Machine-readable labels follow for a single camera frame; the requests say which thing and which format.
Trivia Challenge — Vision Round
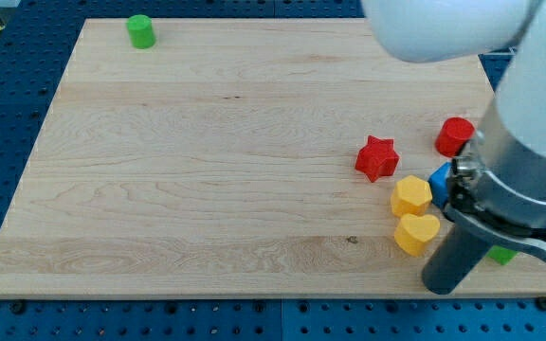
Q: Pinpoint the green star block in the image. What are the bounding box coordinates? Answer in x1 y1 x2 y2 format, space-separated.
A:
486 245 519 265

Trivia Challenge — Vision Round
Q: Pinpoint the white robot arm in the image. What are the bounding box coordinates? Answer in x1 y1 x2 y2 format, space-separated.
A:
362 0 546 239

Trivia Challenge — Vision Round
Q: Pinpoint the red star block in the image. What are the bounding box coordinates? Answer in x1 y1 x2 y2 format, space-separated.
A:
355 135 400 182

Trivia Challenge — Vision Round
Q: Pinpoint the wooden board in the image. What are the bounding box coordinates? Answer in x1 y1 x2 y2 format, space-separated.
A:
0 17 546 301

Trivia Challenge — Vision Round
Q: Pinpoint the yellow hexagon block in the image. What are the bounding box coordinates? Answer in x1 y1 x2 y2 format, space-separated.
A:
391 175 433 217

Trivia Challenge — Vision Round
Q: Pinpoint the yellow heart block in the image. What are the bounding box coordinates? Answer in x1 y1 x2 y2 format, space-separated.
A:
393 214 441 257

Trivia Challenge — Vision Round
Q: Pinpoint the blue block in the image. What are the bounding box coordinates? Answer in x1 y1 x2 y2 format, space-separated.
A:
428 162 451 209

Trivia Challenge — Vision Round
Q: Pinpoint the red cylinder block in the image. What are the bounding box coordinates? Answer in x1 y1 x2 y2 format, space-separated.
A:
434 117 475 157

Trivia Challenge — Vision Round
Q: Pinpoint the green cylinder block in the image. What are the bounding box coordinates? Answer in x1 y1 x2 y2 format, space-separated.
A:
126 14 156 49

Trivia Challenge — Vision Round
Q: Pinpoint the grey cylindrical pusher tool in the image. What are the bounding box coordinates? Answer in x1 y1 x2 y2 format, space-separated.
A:
421 224 492 295

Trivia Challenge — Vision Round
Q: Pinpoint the silver clamp on wrist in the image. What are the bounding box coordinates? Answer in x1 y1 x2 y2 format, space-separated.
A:
444 130 546 263

